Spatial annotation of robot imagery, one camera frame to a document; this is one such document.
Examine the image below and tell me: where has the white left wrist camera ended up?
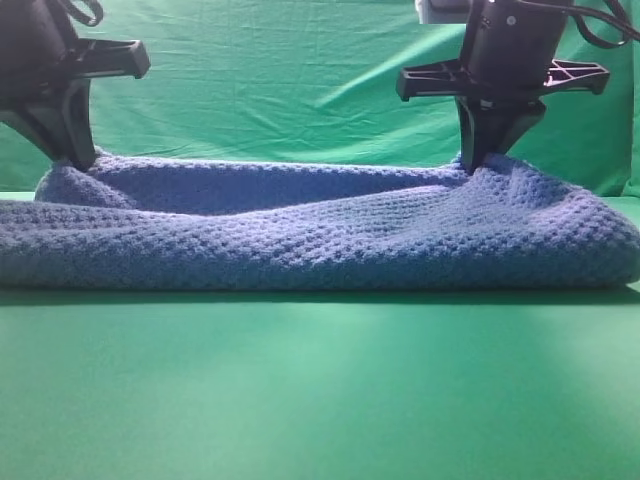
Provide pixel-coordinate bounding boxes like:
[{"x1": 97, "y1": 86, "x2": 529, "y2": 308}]
[{"x1": 414, "y1": 0, "x2": 472, "y2": 25}]

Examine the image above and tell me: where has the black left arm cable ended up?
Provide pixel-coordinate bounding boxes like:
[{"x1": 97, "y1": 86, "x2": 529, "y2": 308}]
[{"x1": 519, "y1": 0, "x2": 640, "y2": 51}]

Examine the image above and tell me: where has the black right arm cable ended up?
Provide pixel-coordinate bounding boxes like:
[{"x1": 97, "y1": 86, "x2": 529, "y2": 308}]
[{"x1": 55, "y1": 0, "x2": 104, "y2": 27}]

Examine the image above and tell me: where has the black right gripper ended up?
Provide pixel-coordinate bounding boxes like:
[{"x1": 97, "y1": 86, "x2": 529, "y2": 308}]
[{"x1": 1, "y1": 1, "x2": 150, "y2": 170}]

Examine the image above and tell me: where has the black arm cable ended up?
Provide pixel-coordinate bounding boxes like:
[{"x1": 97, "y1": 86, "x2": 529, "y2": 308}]
[
  {"x1": 519, "y1": 0, "x2": 640, "y2": 51},
  {"x1": 55, "y1": 0, "x2": 104, "y2": 27}
]

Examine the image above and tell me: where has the blue waffle-weave towel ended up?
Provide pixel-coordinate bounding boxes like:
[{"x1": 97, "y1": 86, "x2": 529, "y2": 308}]
[{"x1": 1, "y1": 153, "x2": 639, "y2": 290}]

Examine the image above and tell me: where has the green backdrop cloth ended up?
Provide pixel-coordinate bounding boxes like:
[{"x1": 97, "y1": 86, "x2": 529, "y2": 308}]
[{"x1": 0, "y1": 0, "x2": 640, "y2": 199}]

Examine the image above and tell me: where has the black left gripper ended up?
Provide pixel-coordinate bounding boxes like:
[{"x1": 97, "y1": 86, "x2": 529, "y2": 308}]
[{"x1": 396, "y1": 1, "x2": 610, "y2": 174}]

